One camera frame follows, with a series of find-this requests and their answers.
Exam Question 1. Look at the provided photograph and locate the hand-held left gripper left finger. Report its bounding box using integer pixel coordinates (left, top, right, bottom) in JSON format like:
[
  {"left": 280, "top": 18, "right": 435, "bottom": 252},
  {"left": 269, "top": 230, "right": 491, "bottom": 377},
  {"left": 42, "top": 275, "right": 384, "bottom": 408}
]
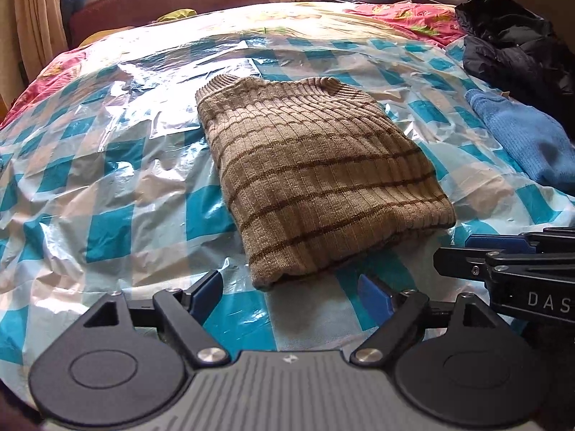
[{"left": 83, "top": 270, "right": 230, "bottom": 366}]

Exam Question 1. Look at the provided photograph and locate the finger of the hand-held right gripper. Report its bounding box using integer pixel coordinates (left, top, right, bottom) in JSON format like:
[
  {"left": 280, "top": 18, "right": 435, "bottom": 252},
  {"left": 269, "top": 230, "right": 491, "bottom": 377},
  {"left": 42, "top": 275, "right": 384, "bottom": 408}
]
[
  {"left": 465, "top": 228, "right": 575, "bottom": 256},
  {"left": 433, "top": 246, "right": 575, "bottom": 281}
]

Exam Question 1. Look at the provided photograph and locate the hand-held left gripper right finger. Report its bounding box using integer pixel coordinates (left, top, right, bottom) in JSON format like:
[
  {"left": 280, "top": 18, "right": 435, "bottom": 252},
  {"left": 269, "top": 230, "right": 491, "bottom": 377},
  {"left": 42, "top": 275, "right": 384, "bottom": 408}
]
[{"left": 349, "top": 274, "right": 499, "bottom": 366}]

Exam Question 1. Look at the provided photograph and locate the beige striped ribbed sweater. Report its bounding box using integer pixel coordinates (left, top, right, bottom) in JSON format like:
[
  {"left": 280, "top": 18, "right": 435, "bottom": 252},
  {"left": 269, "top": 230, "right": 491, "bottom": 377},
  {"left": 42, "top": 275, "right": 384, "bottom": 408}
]
[{"left": 195, "top": 75, "right": 458, "bottom": 292}]

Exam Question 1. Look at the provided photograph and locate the blue knitted garment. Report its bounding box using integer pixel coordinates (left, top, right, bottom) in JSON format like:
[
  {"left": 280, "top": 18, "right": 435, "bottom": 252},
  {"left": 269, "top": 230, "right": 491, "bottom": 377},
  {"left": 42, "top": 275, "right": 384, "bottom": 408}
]
[{"left": 465, "top": 89, "right": 572, "bottom": 185}]

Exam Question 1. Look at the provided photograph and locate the blue checkered plastic sheet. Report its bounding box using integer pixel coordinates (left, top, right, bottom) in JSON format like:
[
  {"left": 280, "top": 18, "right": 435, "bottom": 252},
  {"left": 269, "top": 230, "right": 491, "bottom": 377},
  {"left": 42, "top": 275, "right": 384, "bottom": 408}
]
[{"left": 0, "top": 31, "right": 575, "bottom": 396}]

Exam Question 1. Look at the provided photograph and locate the black jacket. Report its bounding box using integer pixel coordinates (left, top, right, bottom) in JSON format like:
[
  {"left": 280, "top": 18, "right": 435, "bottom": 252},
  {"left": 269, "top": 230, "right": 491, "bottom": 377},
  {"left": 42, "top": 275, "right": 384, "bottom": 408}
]
[{"left": 455, "top": 0, "right": 575, "bottom": 138}]

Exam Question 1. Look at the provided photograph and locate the pink floral quilt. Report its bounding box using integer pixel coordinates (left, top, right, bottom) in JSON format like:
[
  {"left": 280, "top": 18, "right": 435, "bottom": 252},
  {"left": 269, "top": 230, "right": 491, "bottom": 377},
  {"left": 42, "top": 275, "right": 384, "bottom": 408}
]
[{"left": 0, "top": 0, "right": 468, "bottom": 117}]

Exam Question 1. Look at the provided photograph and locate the yellow cushion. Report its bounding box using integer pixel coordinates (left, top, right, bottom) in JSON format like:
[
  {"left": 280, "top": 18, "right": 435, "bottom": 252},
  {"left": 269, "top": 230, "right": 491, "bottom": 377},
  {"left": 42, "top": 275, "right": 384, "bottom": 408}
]
[{"left": 78, "top": 27, "right": 135, "bottom": 48}]

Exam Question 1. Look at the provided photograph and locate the green pillow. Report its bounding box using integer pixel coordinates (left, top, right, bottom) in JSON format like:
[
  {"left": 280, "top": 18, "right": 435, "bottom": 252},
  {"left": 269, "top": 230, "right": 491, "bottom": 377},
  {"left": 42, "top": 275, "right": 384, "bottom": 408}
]
[{"left": 156, "top": 8, "right": 199, "bottom": 23}]

